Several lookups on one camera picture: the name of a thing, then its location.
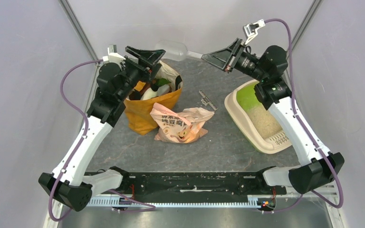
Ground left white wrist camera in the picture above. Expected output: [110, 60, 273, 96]
[102, 44, 126, 65]

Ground purple cable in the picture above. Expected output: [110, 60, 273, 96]
[48, 59, 156, 222]
[258, 18, 344, 215]

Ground clear plastic litter scoop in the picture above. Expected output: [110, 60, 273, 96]
[154, 40, 203, 61]

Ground grey bag sealing clip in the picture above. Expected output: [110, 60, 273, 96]
[199, 90, 218, 111]

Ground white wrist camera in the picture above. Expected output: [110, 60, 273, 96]
[243, 19, 265, 46]
[102, 44, 126, 65]

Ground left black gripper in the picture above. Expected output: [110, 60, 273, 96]
[117, 46, 165, 101]

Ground orange paper bag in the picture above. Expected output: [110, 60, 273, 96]
[121, 61, 183, 136]

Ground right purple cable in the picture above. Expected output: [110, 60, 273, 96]
[258, 18, 344, 215]

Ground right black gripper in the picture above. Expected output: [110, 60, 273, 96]
[203, 37, 268, 82]

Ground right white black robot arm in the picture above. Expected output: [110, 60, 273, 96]
[201, 38, 345, 195]

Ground white bottle in bag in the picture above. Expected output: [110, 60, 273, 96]
[140, 85, 171, 100]

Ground green leaf in bag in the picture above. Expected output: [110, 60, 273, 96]
[154, 78, 171, 87]

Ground pink cat litter bag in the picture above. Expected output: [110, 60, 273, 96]
[150, 103, 214, 144]

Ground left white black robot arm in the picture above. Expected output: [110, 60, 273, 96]
[38, 45, 165, 211]

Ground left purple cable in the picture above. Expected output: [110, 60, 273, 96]
[48, 59, 156, 222]

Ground beige green litter box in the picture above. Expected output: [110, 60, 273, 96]
[224, 80, 292, 154]

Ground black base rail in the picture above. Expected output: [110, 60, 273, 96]
[100, 168, 297, 204]

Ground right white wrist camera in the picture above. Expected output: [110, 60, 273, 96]
[243, 19, 265, 46]

